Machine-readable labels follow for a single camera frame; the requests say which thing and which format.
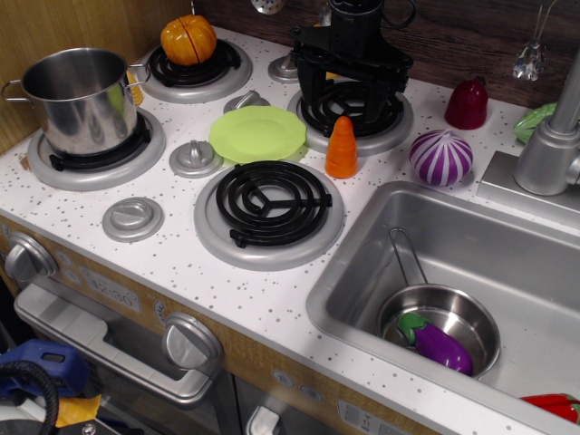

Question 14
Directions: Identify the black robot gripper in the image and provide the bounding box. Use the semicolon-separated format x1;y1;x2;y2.
292;1;415;122

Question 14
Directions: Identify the orange toy carrot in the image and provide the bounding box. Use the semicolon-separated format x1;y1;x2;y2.
325;116;358;179

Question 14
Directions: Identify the light green plastic plate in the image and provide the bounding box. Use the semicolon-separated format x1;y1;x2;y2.
208;106;306;163

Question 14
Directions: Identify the back right black burner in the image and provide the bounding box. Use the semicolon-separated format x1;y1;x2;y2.
288;79;413;157

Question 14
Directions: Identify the black burner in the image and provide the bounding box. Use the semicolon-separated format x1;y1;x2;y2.
288;79;413;157
141;39;252;104
193;160;344;271
27;109;166;191

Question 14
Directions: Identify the silver stovetop knob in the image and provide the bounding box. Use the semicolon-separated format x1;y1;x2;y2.
267;52;298;84
223;90;270;114
101;197;164;243
169;140;223;179

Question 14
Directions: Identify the back left black burner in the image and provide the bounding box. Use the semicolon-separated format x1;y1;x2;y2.
141;39;252;104

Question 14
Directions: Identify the purple striped toy onion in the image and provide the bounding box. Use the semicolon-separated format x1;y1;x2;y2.
409;130;473;187

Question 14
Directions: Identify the dark red toy pepper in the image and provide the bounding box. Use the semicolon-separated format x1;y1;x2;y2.
445;76;488;131

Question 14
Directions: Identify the front right black burner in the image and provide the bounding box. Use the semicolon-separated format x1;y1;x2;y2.
193;160;344;271

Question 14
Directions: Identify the orange toy pumpkin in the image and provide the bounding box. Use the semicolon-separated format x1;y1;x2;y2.
160;14;218;66

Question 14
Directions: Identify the green toy vegetable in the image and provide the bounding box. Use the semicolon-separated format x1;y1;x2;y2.
512;102;556;144

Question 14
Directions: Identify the hanging clear utensil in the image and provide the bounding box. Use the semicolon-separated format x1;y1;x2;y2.
512;0;558;82

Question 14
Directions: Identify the silver toy faucet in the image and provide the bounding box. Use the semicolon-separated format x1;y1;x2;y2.
477;58;579;225

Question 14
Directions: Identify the grey toy sink basin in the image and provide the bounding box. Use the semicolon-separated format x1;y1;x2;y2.
306;182;579;405

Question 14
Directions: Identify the stainless steel pot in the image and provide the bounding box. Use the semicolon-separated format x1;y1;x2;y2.
1;48;151;156

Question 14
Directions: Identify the front left black burner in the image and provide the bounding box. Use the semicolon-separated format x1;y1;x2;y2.
27;109;166;191

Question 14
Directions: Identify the small steel saucepan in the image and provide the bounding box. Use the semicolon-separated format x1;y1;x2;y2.
374;227;500;379

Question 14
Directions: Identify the purple toy eggplant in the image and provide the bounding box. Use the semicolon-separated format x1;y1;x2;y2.
397;313;474;376

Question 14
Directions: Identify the silver oven dial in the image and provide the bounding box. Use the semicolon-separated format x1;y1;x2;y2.
5;232;58;282
161;312;222;371

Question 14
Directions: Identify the red toy chili pepper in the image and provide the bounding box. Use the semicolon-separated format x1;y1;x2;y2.
521;393;579;425

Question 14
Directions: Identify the blue black device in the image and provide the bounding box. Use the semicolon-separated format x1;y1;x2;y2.
1;339;90;398

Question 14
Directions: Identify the grey oven door handle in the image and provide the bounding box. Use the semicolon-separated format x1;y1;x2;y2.
15;285;220;411

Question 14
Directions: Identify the black cable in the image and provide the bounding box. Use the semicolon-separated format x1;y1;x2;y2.
0;362;61;430

